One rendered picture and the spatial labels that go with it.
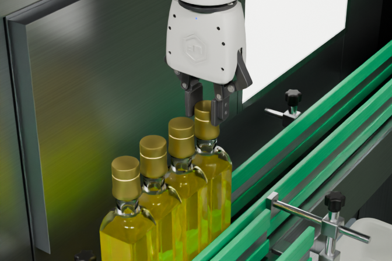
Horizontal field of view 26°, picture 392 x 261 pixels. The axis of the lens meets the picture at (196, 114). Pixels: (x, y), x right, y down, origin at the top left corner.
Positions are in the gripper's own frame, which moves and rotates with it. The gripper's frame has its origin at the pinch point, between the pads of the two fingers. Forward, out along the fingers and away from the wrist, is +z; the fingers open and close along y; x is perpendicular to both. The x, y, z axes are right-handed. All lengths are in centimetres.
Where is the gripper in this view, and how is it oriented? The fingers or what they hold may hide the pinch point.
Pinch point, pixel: (206, 104)
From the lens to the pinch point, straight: 114.3
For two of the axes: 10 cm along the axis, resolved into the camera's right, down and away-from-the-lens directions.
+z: 0.0, 8.7, 5.0
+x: 5.8, -4.0, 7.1
